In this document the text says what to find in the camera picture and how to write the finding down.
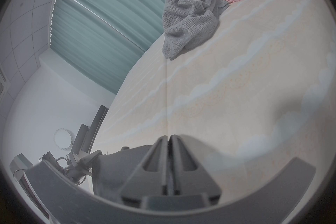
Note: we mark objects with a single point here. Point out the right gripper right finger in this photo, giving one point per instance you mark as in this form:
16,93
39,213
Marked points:
202,183

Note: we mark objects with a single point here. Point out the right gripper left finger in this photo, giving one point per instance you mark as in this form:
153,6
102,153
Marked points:
141,181

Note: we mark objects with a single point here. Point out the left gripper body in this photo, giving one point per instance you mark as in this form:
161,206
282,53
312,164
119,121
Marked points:
83,163

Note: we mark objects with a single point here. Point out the black T-shirt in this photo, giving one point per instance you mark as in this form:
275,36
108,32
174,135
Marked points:
118,170

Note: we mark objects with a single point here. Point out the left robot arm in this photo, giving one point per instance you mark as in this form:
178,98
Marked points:
68,165

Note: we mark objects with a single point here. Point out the bed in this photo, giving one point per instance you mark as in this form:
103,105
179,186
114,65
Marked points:
249,73

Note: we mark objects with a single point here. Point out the round white-framed mirror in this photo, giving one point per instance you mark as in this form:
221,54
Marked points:
63,139

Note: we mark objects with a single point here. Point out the grey garment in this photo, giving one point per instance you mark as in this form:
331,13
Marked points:
189,20

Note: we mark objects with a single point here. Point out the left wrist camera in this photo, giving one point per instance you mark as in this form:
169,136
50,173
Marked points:
47,158

